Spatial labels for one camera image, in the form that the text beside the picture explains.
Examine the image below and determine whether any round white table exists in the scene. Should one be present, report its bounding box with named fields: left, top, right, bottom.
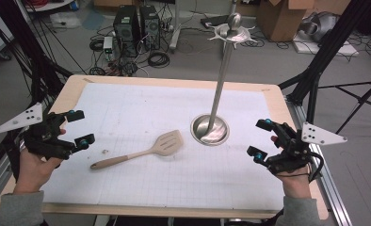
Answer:
left=24, top=0, right=75, bottom=13

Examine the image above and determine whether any beige slotted spatula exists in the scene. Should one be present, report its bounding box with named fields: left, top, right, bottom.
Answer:
left=89, top=129, right=185, bottom=170

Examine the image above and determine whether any white grid mat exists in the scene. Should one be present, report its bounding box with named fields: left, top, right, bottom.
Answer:
left=41, top=82, right=285, bottom=211

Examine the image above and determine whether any white power strip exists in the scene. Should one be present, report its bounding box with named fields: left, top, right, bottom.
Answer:
left=169, top=24, right=182, bottom=52

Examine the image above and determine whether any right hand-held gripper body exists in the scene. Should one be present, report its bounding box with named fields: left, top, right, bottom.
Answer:
left=266, top=121, right=348, bottom=175

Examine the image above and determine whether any person's right hand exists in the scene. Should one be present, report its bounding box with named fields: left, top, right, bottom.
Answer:
left=276, top=168, right=314, bottom=200

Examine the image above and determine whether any black metal frame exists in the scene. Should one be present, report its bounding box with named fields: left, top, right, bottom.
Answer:
left=0, top=0, right=74, bottom=133
left=277, top=0, right=371, bottom=106

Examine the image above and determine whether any person's left hand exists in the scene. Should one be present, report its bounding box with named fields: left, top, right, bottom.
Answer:
left=13, top=147, right=62, bottom=195

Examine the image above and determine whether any steel utensil stand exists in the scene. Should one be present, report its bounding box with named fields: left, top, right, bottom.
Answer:
left=189, top=12, right=259, bottom=147

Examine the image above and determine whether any black computer tower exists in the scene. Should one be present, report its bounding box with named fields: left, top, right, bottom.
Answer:
left=112, top=4, right=141, bottom=58
left=138, top=5, right=161, bottom=51

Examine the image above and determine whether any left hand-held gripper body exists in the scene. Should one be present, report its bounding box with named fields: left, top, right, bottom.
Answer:
left=0, top=103, right=78, bottom=161

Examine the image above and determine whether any small cardboard box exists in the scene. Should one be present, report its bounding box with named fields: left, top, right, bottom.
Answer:
left=93, top=0, right=135, bottom=8

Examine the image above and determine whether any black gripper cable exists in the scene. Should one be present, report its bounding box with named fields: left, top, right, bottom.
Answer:
left=306, top=151, right=326, bottom=184

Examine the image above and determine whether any silver grey bag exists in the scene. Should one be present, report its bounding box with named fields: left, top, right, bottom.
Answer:
left=298, top=10, right=340, bottom=42

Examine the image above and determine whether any coiled black cable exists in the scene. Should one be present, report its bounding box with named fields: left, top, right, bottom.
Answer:
left=147, top=51, right=171, bottom=69

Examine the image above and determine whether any large cardboard box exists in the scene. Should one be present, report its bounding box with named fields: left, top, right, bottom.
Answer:
left=256, top=0, right=315, bottom=43

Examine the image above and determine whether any white flat board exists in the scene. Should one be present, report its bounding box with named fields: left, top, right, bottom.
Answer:
left=291, top=32, right=361, bottom=58

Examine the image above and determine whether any white power adapter box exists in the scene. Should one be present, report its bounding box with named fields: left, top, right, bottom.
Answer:
left=102, top=36, right=115, bottom=61

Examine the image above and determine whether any black tripod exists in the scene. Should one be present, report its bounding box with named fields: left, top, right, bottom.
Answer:
left=317, top=74, right=371, bottom=135

